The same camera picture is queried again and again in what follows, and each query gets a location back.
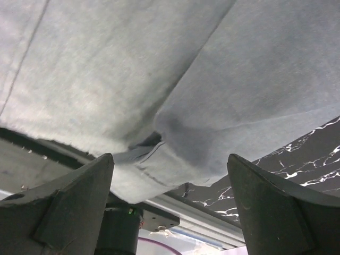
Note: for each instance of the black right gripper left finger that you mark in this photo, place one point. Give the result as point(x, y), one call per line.
point(62, 216)

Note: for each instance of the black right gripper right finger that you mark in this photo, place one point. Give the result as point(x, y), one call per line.
point(278, 216)

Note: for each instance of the grey button shirt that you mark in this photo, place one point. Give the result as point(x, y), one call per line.
point(173, 87)

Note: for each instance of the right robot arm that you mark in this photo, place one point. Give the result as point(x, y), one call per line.
point(119, 228)

